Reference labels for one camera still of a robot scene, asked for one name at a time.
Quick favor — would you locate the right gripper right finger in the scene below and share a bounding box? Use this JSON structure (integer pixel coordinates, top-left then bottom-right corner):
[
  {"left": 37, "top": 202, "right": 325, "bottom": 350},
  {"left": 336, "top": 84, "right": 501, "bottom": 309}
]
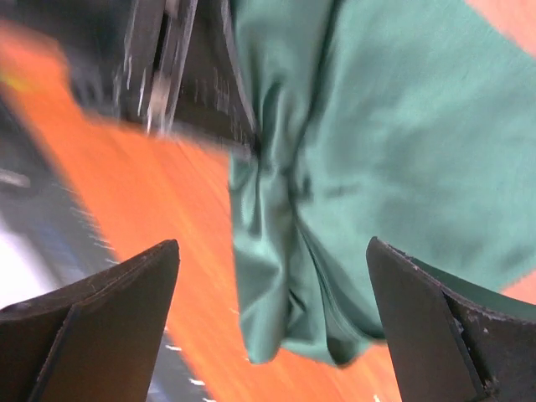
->
[{"left": 366, "top": 238, "right": 535, "bottom": 402}]

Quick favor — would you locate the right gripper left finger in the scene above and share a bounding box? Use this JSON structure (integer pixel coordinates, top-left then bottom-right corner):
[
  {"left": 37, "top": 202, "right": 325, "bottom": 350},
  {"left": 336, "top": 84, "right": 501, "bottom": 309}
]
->
[{"left": 1, "top": 240, "right": 179, "bottom": 401}]

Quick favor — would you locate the dark green cloth napkin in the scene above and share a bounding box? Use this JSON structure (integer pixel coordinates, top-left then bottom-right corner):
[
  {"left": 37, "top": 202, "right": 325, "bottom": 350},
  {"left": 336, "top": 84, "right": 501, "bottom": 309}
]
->
[{"left": 229, "top": 1, "right": 535, "bottom": 365}]

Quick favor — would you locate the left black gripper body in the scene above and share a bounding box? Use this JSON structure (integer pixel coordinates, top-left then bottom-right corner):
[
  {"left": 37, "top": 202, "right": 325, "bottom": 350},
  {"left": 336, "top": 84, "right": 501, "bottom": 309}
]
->
[{"left": 1, "top": 0, "right": 197, "bottom": 131}]

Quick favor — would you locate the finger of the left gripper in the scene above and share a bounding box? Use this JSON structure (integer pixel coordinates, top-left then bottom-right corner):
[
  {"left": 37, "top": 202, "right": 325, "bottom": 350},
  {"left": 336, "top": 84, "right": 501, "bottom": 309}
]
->
[{"left": 171, "top": 1, "right": 260, "bottom": 159}]

